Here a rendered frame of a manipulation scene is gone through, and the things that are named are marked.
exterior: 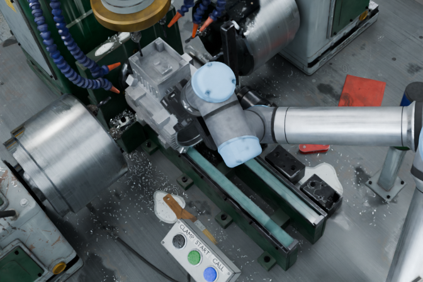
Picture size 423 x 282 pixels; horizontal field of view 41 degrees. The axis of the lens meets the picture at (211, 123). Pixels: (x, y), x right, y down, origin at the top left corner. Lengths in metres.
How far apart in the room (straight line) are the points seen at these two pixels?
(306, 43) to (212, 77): 0.71
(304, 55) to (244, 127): 0.73
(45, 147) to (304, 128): 0.58
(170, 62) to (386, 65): 0.73
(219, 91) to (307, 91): 0.77
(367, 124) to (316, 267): 0.52
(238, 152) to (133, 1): 0.42
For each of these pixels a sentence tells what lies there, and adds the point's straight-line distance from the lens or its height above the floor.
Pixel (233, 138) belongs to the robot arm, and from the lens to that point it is 1.01.
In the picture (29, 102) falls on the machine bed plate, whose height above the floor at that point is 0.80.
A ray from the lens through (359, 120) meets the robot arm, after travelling 1.08.
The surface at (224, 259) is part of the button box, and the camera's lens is 1.20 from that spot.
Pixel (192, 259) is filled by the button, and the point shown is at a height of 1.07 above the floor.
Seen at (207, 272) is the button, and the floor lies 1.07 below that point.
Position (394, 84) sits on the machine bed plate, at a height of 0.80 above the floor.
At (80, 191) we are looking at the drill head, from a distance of 1.33.
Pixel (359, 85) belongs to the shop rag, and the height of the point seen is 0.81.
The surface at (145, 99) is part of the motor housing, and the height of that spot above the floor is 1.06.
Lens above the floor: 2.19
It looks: 56 degrees down
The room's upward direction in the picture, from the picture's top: 9 degrees counter-clockwise
